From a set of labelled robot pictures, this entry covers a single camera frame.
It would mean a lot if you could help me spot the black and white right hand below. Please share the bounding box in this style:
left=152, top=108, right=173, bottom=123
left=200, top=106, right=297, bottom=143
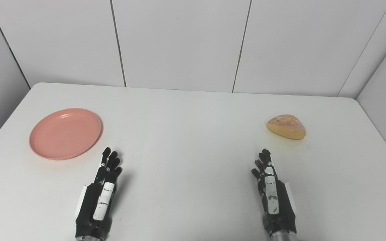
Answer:
left=251, top=149, right=297, bottom=237

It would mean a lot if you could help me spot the golden bread roll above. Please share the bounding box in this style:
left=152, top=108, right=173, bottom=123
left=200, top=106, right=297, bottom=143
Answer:
left=267, top=114, right=307, bottom=140

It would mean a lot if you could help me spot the pink round plate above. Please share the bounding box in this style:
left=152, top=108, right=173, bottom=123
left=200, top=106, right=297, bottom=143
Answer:
left=29, top=108, right=102, bottom=160

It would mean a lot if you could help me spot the black and white left hand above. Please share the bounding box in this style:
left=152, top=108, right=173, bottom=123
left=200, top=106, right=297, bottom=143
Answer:
left=75, top=147, right=123, bottom=239

